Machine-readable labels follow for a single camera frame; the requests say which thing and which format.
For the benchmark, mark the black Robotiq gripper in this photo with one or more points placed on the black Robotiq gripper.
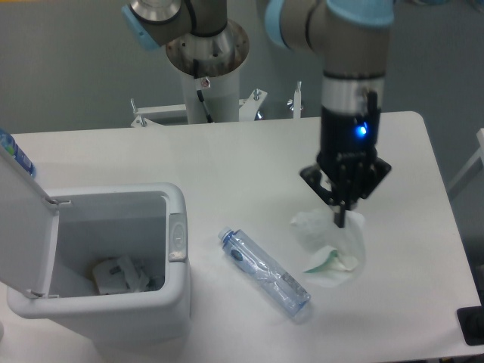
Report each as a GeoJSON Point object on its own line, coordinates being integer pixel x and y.
{"type": "Point", "coordinates": [350, 141]}

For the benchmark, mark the clear plastic water bottle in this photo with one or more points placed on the clear plastic water bottle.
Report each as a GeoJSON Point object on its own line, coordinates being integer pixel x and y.
{"type": "Point", "coordinates": [277, 285]}

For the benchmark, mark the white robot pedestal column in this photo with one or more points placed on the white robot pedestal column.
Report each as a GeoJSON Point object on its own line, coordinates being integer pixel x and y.
{"type": "Point", "coordinates": [209, 67]}

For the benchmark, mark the black clamp at table edge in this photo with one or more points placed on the black clamp at table edge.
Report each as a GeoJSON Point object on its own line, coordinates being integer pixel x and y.
{"type": "Point", "coordinates": [471, 322]}

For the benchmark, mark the white trash can lid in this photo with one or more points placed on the white trash can lid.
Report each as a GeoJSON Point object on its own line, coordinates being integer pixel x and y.
{"type": "Point", "coordinates": [30, 221]}

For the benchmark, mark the blue labelled bottle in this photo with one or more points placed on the blue labelled bottle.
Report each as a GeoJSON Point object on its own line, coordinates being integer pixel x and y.
{"type": "Point", "coordinates": [10, 145]}

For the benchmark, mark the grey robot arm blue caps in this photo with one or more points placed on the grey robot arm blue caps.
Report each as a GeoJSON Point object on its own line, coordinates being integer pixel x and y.
{"type": "Point", "coordinates": [351, 36]}

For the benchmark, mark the white packaging trash in bin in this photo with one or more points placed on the white packaging trash in bin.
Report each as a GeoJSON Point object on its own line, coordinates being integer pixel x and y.
{"type": "Point", "coordinates": [126, 275]}

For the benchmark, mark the white trash can body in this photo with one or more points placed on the white trash can body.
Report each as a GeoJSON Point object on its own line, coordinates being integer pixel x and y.
{"type": "Point", "coordinates": [142, 221]}

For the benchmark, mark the white pedestal base frame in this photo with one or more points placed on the white pedestal base frame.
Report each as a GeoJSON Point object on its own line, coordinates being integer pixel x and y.
{"type": "Point", "coordinates": [248, 110]}

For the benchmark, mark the white frame at right edge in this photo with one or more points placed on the white frame at right edge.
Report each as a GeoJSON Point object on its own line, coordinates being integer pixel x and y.
{"type": "Point", "coordinates": [468, 171]}

